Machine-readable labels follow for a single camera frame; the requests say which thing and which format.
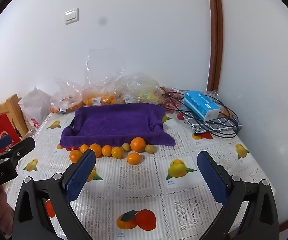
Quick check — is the yellow green loquat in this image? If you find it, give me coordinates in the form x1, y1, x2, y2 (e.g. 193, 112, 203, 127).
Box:
145, 144, 156, 154
122, 143, 131, 152

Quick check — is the large orange mandarin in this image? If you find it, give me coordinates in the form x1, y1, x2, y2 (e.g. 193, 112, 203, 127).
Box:
130, 137, 146, 153

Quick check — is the small orange kumquat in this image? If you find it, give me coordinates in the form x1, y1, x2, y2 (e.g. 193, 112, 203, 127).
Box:
111, 146, 124, 159

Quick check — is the small orange fruit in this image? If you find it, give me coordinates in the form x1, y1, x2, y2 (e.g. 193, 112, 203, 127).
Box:
79, 144, 89, 154
102, 145, 113, 157

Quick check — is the brown wooden door frame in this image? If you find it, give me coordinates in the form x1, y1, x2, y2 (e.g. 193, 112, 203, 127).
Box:
207, 0, 224, 90

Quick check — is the blue tissue box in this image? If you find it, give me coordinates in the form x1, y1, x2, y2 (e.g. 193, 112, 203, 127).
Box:
183, 90, 221, 122

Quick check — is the red paper shopping bag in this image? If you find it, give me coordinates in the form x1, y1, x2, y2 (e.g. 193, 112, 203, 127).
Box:
0, 114, 20, 151

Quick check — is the person's left hand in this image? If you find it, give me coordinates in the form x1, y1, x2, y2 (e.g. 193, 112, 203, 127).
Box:
0, 185, 13, 235

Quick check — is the red fruit on table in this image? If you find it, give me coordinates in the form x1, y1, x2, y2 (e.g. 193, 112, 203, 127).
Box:
177, 113, 184, 120

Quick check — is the wooden chair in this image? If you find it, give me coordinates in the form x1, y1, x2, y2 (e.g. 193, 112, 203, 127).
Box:
0, 94, 28, 139

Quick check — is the white plastic bag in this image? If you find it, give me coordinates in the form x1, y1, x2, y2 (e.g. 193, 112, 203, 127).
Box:
19, 87, 51, 129

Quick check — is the purple towel lined tray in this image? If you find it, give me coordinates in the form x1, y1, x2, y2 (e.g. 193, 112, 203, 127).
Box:
59, 103, 175, 147

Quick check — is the plastic bag of kumquats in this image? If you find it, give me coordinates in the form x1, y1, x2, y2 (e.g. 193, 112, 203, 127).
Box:
82, 48, 124, 106

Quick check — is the white wall switch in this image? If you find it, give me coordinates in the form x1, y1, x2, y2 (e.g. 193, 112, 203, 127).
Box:
64, 8, 79, 25

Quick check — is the plastic bag of oranges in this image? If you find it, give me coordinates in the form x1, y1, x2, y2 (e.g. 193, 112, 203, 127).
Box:
50, 79, 84, 114

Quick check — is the plastic bag of yellow fruit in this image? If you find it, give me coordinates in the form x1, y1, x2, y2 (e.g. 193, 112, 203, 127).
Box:
114, 74, 162, 105

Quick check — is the orange mandarin front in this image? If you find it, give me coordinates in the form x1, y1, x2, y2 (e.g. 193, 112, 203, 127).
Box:
126, 152, 141, 165

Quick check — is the grey checked cloth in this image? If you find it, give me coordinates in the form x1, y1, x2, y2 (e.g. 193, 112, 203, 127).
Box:
181, 110, 242, 136

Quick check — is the bag of red fruits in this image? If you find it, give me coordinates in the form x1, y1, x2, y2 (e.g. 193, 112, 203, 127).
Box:
160, 86, 184, 113

